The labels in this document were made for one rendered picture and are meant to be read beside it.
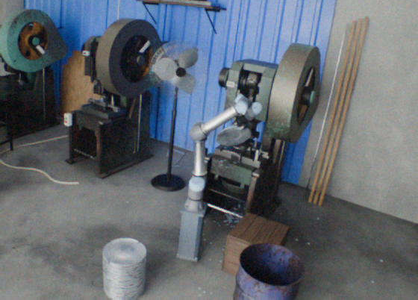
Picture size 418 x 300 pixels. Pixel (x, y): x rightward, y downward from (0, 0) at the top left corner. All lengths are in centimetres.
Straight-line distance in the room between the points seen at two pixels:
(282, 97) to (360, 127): 170
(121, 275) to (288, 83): 175
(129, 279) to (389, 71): 320
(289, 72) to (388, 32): 166
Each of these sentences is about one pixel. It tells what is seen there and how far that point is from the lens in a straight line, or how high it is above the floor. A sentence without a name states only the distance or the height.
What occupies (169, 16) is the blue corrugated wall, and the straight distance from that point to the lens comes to 490.
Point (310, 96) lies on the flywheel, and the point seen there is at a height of 134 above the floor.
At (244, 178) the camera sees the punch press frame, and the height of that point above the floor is 55.
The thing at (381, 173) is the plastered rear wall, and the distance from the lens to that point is 435.
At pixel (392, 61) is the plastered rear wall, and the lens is 410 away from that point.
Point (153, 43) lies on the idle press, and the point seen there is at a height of 148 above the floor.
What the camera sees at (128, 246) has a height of 34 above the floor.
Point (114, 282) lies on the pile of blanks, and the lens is 254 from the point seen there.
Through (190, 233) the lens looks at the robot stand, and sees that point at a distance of 287.
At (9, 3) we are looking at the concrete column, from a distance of 710.
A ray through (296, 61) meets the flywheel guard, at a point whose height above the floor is 162.
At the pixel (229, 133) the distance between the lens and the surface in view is 290.
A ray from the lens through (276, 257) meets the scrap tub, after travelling 258.
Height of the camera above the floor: 190
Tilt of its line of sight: 21 degrees down
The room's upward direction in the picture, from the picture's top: 7 degrees clockwise
